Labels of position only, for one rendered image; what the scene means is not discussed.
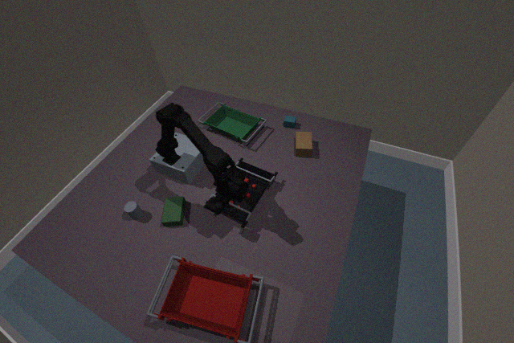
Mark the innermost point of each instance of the small teal cube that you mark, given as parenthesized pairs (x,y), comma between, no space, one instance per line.
(290,122)

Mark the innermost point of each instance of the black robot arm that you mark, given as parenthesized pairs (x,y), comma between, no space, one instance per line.
(215,159)

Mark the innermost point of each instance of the dark grey cylinder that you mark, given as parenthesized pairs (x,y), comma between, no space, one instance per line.
(133,210)

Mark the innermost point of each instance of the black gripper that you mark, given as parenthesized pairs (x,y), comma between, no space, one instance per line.
(217,203)

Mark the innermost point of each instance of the green rectangular block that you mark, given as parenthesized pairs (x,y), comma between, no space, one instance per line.
(174,210)

